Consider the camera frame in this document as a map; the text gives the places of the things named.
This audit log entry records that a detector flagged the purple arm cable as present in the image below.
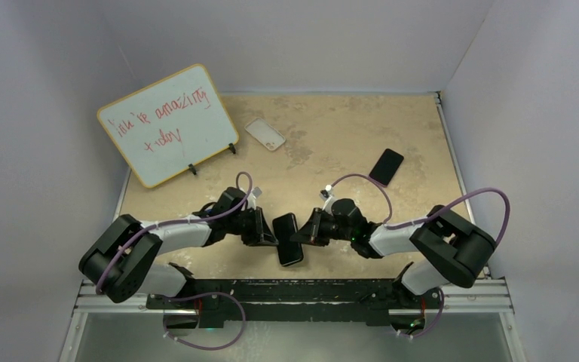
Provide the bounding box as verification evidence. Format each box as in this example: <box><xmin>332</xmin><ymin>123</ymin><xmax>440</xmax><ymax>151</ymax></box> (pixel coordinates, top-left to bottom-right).
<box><xmin>319</xmin><ymin>173</ymin><xmax>511</xmax><ymax>246</ymax></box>
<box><xmin>94</xmin><ymin>171</ymin><xmax>254</xmax><ymax>296</ymax></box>

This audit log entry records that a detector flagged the black phone case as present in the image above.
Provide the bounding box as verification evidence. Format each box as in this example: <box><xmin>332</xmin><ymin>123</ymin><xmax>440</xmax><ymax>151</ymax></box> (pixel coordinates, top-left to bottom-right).
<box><xmin>272</xmin><ymin>213</ymin><xmax>304</xmax><ymax>267</ymax></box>

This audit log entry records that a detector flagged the yellow framed whiteboard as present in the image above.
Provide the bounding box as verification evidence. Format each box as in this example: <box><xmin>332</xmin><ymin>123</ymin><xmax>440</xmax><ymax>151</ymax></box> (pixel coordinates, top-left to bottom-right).
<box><xmin>96</xmin><ymin>64</ymin><xmax>239</xmax><ymax>189</ymax></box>

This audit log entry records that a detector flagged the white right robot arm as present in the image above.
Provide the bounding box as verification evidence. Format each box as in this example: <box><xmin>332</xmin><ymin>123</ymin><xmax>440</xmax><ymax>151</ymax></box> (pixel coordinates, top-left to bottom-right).
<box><xmin>289</xmin><ymin>198</ymin><xmax>497</xmax><ymax>307</ymax></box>

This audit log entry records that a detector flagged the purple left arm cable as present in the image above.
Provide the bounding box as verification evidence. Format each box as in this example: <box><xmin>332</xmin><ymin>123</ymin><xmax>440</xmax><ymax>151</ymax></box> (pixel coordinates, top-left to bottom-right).
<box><xmin>94</xmin><ymin>171</ymin><xmax>254</xmax><ymax>296</ymax></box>

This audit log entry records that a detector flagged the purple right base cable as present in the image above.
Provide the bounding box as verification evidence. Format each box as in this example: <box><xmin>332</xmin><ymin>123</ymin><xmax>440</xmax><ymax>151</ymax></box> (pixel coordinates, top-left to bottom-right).
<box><xmin>395</xmin><ymin>292</ymin><xmax>448</xmax><ymax>341</ymax></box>

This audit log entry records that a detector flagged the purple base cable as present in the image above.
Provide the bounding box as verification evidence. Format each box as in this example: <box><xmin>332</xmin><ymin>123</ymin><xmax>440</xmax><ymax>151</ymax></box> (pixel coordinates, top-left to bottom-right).
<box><xmin>395</xmin><ymin>292</ymin><xmax>448</xmax><ymax>341</ymax></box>
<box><xmin>162</xmin><ymin>292</ymin><xmax>247</xmax><ymax>351</ymax></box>

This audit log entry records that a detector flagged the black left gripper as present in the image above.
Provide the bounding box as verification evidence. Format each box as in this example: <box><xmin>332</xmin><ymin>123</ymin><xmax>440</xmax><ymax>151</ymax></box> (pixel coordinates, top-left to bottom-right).
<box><xmin>226</xmin><ymin>207</ymin><xmax>278</xmax><ymax>247</ymax></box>

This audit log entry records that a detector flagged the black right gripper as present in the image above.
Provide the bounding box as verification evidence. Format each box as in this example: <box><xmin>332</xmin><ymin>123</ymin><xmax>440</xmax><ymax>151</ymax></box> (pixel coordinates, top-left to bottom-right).
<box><xmin>291</xmin><ymin>208</ymin><xmax>354</xmax><ymax>247</ymax></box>

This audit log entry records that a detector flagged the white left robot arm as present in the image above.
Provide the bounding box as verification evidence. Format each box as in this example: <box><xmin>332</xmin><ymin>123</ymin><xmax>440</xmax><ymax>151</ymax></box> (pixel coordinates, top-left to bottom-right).
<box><xmin>78</xmin><ymin>187</ymin><xmax>279</xmax><ymax>308</ymax></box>

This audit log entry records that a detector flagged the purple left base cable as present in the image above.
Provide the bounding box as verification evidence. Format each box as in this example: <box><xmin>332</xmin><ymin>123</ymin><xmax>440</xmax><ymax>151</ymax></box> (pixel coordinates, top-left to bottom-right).
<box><xmin>162</xmin><ymin>292</ymin><xmax>247</xmax><ymax>351</ymax></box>

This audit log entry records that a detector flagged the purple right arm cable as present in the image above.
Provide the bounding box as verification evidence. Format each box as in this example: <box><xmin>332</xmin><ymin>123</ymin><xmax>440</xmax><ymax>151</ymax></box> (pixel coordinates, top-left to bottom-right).
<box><xmin>319</xmin><ymin>173</ymin><xmax>511</xmax><ymax>246</ymax></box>

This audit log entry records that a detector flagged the clear phone case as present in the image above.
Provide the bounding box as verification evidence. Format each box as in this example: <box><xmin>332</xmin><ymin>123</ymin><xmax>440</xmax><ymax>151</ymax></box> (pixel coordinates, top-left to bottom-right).
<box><xmin>245</xmin><ymin>118</ymin><xmax>286</xmax><ymax>152</ymax></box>

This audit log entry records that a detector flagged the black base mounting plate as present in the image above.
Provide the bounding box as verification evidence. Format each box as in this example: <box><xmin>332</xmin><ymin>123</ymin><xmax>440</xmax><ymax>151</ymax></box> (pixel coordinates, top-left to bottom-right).
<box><xmin>147</xmin><ymin>275</ymin><xmax>441</xmax><ymax>332</ymax></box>

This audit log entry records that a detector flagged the black smartphone on table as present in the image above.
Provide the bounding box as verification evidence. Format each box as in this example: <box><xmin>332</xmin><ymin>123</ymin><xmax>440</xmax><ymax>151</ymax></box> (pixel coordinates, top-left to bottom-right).
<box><xmin>369</xmin><ymin>149</ymin><xmax>404</xmax><ymax>186</ymax></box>

